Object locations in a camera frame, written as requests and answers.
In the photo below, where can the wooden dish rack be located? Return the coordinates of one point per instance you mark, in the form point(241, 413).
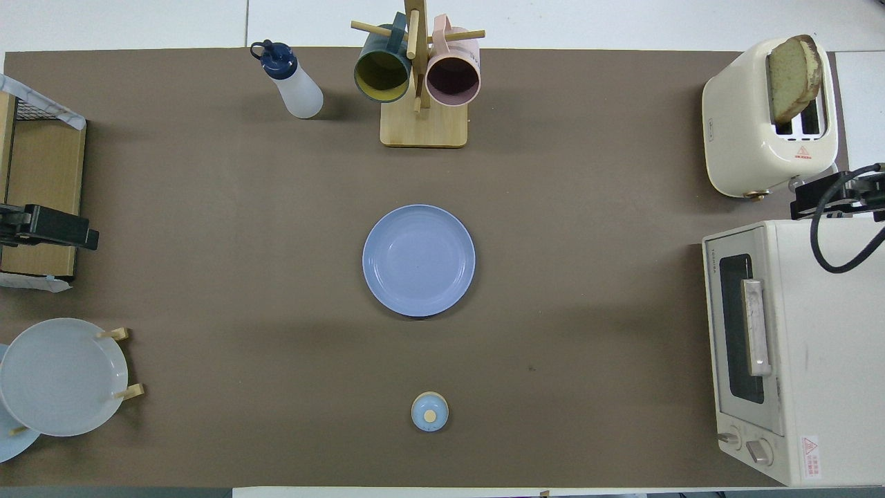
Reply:
point(121, 334)

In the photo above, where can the white toaster oven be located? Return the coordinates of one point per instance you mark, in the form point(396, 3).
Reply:
point(830, 346)

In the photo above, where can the light blue plate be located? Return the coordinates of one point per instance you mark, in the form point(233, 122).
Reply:
point(10, 448)

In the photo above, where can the wooden shelf unit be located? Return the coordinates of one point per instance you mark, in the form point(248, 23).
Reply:
point(41, 194)

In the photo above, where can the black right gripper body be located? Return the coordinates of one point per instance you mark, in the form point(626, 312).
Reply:
point(861, 194)

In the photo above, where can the wooden mug tree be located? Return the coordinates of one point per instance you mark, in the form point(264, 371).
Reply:
point(423, 128)

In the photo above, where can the pink mug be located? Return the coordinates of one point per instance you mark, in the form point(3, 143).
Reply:
point(453, 79)

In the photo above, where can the grey-blue plate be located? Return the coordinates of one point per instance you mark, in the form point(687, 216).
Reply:
point(62, 377)

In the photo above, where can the dark teal mug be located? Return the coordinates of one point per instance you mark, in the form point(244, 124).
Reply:
point(382, 72)

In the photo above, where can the cream two-slot toaster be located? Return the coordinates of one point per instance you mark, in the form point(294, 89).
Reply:
point(740, 138)

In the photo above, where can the small blue bell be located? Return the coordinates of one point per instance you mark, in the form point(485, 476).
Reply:
point(429, 412)

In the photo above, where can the brown paper table mat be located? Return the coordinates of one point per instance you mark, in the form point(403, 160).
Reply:
point(276, 207)

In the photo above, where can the blue round plate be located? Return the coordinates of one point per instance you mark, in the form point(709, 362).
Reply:
point(419, 261)

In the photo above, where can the marble patterned panel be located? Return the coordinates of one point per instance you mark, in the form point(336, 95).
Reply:
point(48, 105)
point(28, 281)

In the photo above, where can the bread slice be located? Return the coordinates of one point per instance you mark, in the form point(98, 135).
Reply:
point(792, 76)

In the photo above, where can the translucent squeeze bottle blue cap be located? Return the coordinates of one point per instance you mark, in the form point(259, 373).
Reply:
point(301, 90)

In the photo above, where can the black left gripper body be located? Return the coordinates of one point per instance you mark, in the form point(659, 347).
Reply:
point(12, 225)

